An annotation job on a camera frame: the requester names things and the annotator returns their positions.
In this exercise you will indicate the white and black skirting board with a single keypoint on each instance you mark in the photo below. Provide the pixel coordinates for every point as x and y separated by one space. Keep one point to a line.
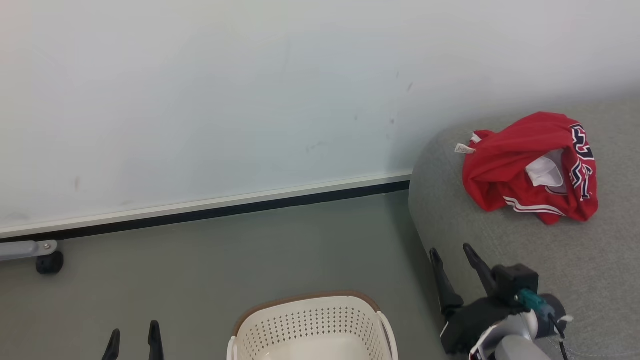
200 207

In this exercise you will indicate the black caster wheel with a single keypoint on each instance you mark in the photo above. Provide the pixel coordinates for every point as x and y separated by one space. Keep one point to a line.
49 263

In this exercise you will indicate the red sports jersey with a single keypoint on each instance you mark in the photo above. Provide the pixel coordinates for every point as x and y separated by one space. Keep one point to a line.
515 170

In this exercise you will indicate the grey metal furniture leg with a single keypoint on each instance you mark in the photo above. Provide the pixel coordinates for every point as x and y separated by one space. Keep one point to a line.
22 249

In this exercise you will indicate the grey fabric sofa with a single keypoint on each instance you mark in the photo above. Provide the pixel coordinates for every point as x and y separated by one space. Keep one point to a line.
575 260

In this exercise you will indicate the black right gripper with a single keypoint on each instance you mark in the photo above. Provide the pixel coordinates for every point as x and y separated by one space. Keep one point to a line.
475 320

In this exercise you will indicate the cream perforated laundry basket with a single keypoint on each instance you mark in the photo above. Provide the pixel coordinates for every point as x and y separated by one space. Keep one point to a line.
310 325

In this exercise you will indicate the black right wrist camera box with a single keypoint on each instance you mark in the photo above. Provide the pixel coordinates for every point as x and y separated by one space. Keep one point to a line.
515 282

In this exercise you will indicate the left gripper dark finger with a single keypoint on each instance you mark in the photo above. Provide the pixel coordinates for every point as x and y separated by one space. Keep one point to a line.
112 347
155 342

